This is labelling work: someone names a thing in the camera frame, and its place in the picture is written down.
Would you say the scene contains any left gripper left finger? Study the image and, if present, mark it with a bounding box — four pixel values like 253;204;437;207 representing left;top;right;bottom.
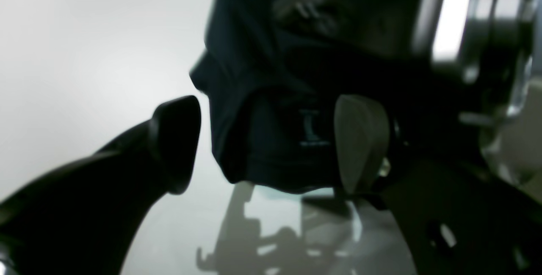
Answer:
0;96;201;275

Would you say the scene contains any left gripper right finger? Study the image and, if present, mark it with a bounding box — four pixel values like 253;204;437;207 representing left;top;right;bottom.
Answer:
334;94;541;275

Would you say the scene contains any black T-shirt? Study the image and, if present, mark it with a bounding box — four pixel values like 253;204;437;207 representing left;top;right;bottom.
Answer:
188;0;466;195

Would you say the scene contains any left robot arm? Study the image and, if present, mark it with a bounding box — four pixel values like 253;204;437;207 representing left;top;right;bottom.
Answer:
190;0;541;275

